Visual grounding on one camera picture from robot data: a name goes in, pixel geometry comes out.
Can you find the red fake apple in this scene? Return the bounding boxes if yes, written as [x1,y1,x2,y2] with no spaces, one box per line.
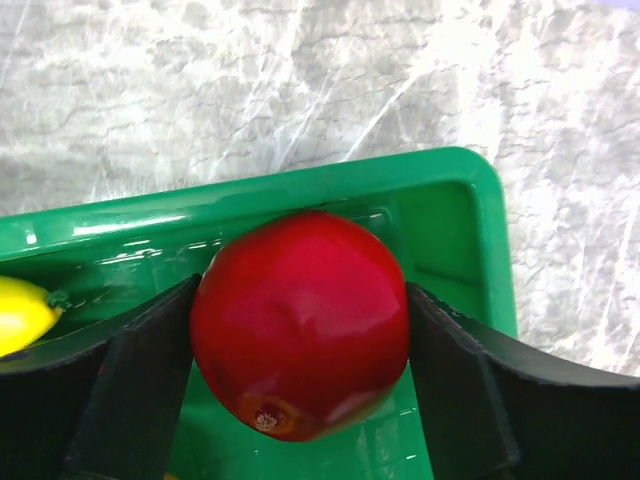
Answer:
[190,210,409,442]

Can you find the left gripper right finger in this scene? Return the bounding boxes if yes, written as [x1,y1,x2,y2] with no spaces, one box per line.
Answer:
[407,283,639,479]

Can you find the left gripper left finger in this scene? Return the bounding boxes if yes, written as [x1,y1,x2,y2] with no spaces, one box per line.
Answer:
[1,274,201,479]

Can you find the yellow fake banana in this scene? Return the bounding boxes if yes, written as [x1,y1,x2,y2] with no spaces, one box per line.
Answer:
[1,276,70,356]

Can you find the green plastic tray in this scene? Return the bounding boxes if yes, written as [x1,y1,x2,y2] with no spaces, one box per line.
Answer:
[1,147,517,479]

